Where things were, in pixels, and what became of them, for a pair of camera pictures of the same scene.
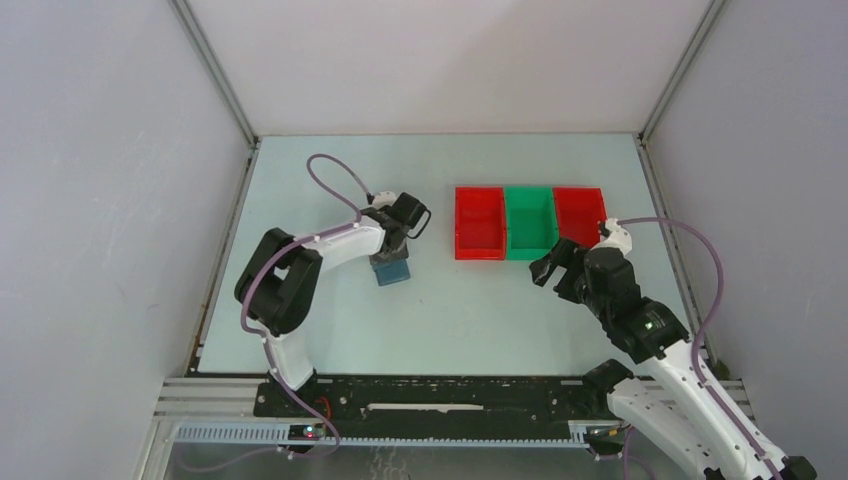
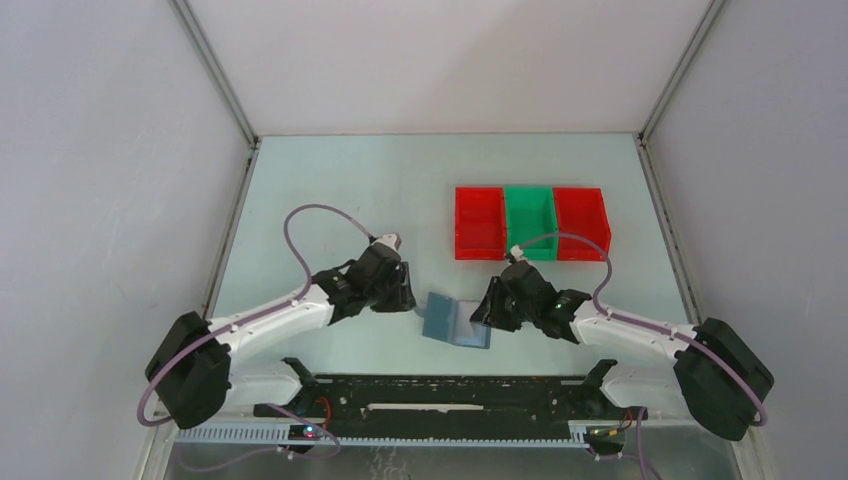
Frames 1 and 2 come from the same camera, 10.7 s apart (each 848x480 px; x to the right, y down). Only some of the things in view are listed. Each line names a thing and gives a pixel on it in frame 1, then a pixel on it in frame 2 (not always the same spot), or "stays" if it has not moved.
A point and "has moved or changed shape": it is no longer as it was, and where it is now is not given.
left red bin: (480, 226) stays
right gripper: (562, 254) -> (489, 310)
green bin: (531, 227) stays
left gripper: (387, 257) -> (402, 299)
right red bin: (578, 212) stays
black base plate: (437, 399) stays
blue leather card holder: (393, 271) has moved or changed shape
